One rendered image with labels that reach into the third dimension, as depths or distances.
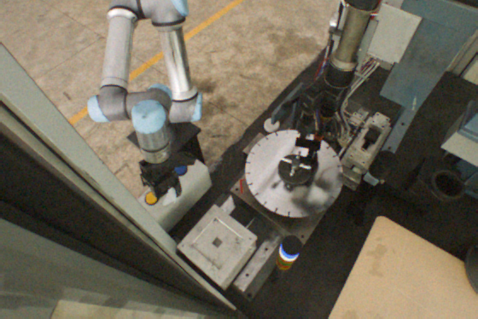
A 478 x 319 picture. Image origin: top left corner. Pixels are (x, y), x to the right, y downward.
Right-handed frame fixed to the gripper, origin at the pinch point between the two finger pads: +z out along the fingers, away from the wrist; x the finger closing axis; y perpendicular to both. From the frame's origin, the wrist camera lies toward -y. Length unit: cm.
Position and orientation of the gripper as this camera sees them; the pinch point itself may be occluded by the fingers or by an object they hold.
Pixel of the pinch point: (174, 197)
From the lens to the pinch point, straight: 94.4
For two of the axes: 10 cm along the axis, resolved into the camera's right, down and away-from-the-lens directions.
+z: -0.3, 7.6, 6.5
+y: -6.7, 4.7, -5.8
